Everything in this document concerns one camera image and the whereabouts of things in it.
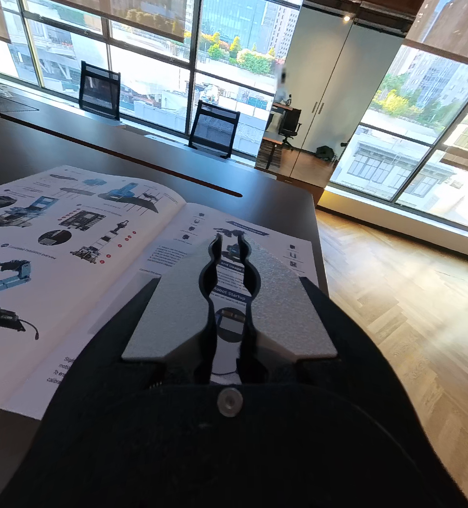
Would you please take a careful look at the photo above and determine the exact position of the black swivel chair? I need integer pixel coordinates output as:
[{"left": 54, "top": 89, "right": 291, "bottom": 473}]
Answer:
[{"left": 278, "top": 107, "right": 303, "bottom": 150}]

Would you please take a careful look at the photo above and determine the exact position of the dark desk with cable slot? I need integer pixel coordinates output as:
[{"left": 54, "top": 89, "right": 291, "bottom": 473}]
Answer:
[{"left": 0, "top": 75, "right": 315, "bottom": 196}]

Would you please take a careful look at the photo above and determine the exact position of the white tall cabinet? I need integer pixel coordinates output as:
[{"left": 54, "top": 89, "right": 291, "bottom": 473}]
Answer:
[{"left": 283, "top": 0, "right": 406, "bottom": 160}]

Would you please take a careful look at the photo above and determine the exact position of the robot arm manual booklet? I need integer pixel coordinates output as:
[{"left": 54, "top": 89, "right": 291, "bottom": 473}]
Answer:
[{"left": 0, "top": 165, "right": 320, "bottom": 421}]

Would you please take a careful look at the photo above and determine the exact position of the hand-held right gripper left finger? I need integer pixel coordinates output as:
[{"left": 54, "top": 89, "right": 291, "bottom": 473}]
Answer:
[{"left": 122, "top": 233, "right": 222, "bottom": 369}]

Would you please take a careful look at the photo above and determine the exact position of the dark grey desk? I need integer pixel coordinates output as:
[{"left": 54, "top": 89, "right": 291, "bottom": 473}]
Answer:
[{"left": 0, "top": 109, "right": 330, "bottom": 508}]

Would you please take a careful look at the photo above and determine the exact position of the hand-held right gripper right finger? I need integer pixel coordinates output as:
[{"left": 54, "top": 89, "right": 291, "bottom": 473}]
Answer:
[{"left": 238, "top": 235, "right": 338, "bottom": 368}]

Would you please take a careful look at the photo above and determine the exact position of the black mesh chair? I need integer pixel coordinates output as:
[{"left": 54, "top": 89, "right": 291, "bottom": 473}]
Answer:
[
  {"left": 78, "top": 60, "right": 122, "bottom": 121},
  {"left": 188, "top": 99, "right": 242, "bottom": 160}
]

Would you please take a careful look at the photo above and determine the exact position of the beige roller blind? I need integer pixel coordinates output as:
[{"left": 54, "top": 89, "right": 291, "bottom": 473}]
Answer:
[
  {"left": 404, "top": 0, "right": 468, "bottom": 73},
  {"left": 51, "top": 0, "right": 188, "bottom": 44}
]

